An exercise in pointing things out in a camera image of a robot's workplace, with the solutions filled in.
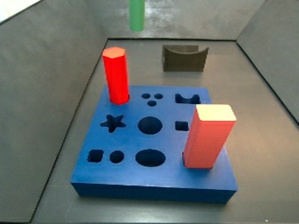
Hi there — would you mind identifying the red hexagonal peg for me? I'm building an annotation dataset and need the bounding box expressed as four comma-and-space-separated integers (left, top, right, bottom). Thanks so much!
101, 46, 129, 105

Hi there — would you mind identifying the red square peg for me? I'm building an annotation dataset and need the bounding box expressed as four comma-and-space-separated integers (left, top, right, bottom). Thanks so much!
182, 104, 236, 169

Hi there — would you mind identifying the blue shape sorting board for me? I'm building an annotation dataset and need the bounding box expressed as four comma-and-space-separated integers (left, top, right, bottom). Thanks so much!
70, 86, 238, 203

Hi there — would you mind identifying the green oval peg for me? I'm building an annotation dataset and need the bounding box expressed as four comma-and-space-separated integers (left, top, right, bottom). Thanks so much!
128, 0, 145, 32

